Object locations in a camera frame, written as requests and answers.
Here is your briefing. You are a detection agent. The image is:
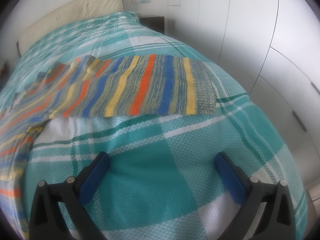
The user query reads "multicolour striped knit sweater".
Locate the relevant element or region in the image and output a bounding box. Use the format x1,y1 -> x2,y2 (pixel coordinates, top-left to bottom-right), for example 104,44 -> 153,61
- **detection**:
1,54 -> 216,239

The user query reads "teal white plaid bedspread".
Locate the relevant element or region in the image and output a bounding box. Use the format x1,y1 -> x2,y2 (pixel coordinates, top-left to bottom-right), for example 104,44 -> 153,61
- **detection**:
1,12 -> 308,239

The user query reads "dark wooden nightstand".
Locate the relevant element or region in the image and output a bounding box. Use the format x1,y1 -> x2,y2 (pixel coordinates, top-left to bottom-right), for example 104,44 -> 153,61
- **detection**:
139,16 -> 165,34

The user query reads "cream padded headboard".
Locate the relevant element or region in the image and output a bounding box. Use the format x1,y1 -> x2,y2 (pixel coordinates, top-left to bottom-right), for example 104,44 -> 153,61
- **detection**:
16,0 -> 124,56

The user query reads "white wardrobe with handles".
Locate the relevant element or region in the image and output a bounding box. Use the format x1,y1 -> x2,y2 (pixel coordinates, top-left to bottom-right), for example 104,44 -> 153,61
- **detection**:
168,0 -> 319,189

